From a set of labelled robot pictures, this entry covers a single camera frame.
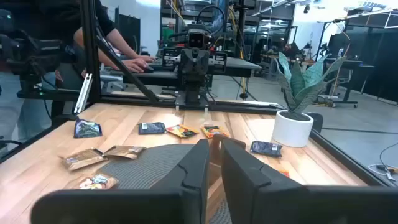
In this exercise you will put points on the white aluminium bar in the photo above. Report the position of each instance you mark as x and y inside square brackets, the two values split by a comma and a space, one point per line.
[83, 93]

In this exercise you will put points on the green plant in white pot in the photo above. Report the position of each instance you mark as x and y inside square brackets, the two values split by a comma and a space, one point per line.
[292, 129]

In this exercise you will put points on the tan brown tea packet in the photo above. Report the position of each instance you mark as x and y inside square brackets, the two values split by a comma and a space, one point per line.
[82, 158]
[124, 152]
[98, 182]

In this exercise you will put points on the dark blue tea packet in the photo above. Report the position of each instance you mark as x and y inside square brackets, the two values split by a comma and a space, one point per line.
[151, 128]
[266, 148]

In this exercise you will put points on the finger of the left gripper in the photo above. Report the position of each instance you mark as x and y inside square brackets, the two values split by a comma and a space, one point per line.
[187, 65]
[201, 65]

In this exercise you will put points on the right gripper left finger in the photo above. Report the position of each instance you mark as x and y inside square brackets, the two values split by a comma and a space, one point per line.
[174, 193]

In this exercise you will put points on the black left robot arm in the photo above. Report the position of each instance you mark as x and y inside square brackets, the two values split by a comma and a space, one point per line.
[192, 90]

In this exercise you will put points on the black desk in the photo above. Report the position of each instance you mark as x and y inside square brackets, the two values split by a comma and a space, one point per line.
[239, 67]

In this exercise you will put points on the dark tea packet green print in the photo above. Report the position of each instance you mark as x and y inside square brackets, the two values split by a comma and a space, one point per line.
[87, 129]

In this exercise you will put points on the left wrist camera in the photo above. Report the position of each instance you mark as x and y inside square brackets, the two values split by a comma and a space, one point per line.
[196, 40]

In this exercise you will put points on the orange mango tea packet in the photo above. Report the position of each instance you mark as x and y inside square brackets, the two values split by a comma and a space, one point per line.
[182, 130]
[213, 130]
[284, 173]

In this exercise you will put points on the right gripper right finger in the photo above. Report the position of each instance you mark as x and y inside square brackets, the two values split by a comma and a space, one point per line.
[264, 193]

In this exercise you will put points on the person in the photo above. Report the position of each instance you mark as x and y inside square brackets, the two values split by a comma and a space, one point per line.
[105, 18]

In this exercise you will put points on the grey round woven placemat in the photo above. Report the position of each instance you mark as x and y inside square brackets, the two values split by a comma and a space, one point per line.
[149, 168]

